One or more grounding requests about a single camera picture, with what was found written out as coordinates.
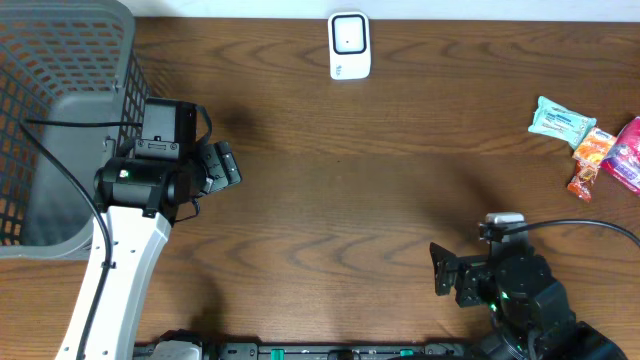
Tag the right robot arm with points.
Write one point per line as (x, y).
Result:
(529, 308)

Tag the grey plastic basket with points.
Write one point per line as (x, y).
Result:
(70, 84)

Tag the green wipes packet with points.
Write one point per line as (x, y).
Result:
(554, 120)

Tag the orange snack bar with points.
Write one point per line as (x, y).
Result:
(583, 180)

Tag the small orange packet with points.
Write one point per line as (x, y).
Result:
(594, 147)

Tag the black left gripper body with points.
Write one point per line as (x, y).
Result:
(220, 165)

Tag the purple snack package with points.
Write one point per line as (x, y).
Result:
(622, 160)

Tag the white barcode scanner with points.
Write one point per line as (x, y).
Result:
(349, 46)

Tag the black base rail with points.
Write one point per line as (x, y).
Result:
(183, 344)

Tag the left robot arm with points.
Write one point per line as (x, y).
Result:
(137, 197)

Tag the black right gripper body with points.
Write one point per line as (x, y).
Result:
(477, 285)

